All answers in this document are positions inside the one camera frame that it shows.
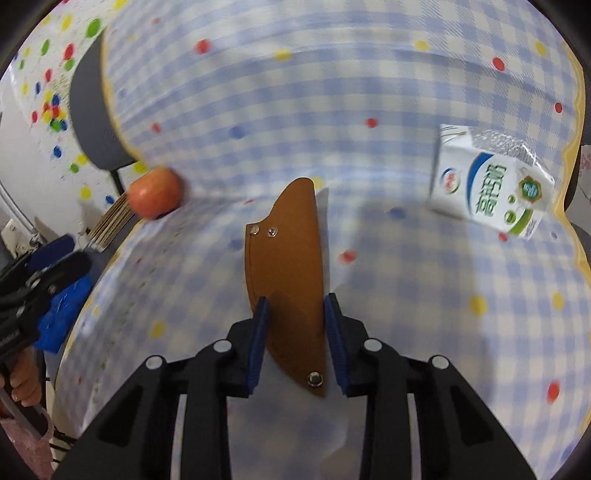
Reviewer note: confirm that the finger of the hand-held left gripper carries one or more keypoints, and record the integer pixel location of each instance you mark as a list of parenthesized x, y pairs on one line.
[(53, 247), (64, 272)]

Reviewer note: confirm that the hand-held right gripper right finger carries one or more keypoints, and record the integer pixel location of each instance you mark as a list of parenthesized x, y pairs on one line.
[(336, 341)]

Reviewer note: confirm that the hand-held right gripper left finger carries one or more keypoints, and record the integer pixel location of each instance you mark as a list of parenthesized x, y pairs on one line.
[(258, 341)]

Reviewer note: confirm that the brown leather sheath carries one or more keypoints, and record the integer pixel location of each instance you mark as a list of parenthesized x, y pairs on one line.
[(286, 258)]

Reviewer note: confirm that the person's left forearm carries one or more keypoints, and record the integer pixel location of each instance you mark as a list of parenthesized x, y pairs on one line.
[(21, 447)]

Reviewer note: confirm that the person's left hand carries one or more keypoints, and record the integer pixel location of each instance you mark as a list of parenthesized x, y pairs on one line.
[(23, 383)]

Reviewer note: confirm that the blue plastic basket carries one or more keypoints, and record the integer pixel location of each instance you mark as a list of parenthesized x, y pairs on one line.
[(64, 309)]

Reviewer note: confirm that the red apple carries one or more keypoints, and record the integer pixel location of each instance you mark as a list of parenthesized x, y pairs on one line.
[(154, 191)]

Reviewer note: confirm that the white milk carton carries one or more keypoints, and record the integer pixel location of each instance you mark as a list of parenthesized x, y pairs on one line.
[(489, 184)]

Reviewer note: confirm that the blue checkered cloth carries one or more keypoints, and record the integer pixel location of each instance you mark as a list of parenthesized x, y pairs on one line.
[(369, 83)]

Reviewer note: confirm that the polka dot wall cloth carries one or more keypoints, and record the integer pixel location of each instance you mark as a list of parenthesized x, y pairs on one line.
[(51, 69)]

